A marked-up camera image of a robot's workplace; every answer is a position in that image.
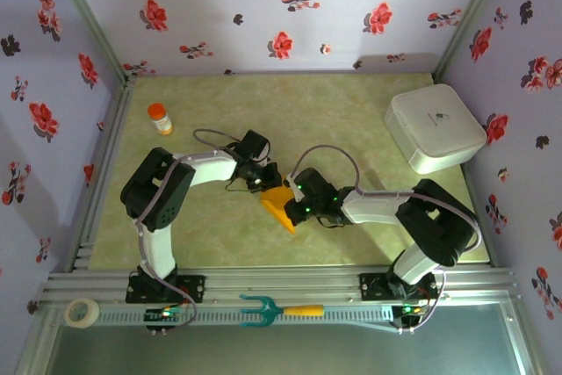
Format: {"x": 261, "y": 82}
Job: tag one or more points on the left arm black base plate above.
{"x": 193, "y": 289}

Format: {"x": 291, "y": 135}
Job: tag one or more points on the aluminium side rail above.
{"x": 117, "y": 116}

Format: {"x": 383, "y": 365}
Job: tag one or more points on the aluminium frame post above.
{"x": 85, "y": 10}
{"x": 475, "y": 10}

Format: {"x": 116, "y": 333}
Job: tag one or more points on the aluminium mounting rail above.
{"x": 281, "y": 280}

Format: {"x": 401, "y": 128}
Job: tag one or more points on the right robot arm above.
{"x": 373, "y": 208}

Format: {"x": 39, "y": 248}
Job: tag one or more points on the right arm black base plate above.
{"x": 373, "y": 287}

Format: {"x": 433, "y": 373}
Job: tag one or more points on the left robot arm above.
{"x": 206, "y": 168}

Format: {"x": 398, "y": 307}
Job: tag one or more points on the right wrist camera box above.
{"x": 293, "y": 182}

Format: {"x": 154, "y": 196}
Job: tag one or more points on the orange-capped bottle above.
{"x": 161, "y": 119}

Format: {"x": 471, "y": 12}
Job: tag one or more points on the grey metal sheet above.
{"x": 281, "y": 353}

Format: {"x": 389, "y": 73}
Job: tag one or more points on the white lidded box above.
{"x": 434, "y": 120}

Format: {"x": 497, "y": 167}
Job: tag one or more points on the white tape roll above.
{"x": 81, "y": 312}

